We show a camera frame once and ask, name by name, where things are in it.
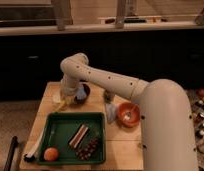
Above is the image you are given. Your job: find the yellow banana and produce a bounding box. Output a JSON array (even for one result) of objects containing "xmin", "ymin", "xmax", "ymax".
[{"xmin": 54, "ymin": 96, "xmax": 74, "ymax": 112}]

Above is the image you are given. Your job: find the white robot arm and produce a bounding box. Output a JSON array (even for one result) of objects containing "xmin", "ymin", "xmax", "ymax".
[{"xmin": 60, "ymin": 53, "xmax": 199, "ymax": 171}]

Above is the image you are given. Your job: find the metal cup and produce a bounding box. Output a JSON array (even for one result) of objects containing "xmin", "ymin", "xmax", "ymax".
[{"xmin": 104, "ymin": 90, "xmax": 115, "ymax": 103}]

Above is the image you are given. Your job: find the white paper cup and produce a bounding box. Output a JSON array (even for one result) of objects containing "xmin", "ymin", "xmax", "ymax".
[{"xmin": 52, "ymin": 93, "xmax": 61, "ymax": 104}]

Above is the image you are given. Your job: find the dark bowl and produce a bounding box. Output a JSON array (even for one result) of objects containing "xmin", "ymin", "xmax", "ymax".
[{"xmin": 74, "ymin": 84, "xmax": 90, "ymax": 104}]

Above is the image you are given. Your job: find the blue sponge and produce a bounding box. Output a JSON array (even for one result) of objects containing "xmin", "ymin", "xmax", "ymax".
[{"xmin": 76, "ymin": 87, "xmax": 87, "ymax": 100}]

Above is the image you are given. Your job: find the grey folded cloth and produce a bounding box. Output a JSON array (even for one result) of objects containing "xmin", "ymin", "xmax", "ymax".
[{"xmin": 105, "ymin": 103, "xmax": 117, "ymax": 124}]

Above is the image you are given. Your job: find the red bowl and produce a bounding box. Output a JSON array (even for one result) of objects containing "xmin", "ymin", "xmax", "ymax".
[{"xmin": 117, "ymin": 102, "xmax": 140, "ymax": 128}]

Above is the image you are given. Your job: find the metal fork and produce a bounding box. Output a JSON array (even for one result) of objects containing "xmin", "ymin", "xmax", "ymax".
[{"xmin": 123, "ymin": 109, "xmax": 133, "ymax": 121}]

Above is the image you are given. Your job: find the green tray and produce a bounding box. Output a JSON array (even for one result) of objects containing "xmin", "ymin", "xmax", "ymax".
[{"xmin": 37, "ymin": 112, "xmax": 106, "ymax": 166}]

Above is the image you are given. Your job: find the bunch of dark grapes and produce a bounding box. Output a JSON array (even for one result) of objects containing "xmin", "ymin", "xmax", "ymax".
[{"xmin": 76, "ymin": 138, "xmax": 99, "ymax": 160}]

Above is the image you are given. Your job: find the orange fruit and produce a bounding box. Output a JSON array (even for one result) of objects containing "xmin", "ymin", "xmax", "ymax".
[{"xmin": 44, "ymin": 147, "xmax": 59, "ymax": 161}]

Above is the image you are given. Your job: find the spice jar rack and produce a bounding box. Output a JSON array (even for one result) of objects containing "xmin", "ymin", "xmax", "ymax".
[{"xmin": 192, "ymin": 89, "xmax": 204, "ymax": 154}]

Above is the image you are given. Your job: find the black stick on floor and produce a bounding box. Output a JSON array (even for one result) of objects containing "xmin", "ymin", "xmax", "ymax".
[{"xmin": 4, "ymin": 136, "xmax": 18, "ymax": 171}]

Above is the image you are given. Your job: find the wooden shelf rail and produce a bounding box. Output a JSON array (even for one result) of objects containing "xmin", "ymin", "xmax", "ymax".
[{"xmin": 0, "ymin": 21, "xmax": 204, "ymax": 36}]

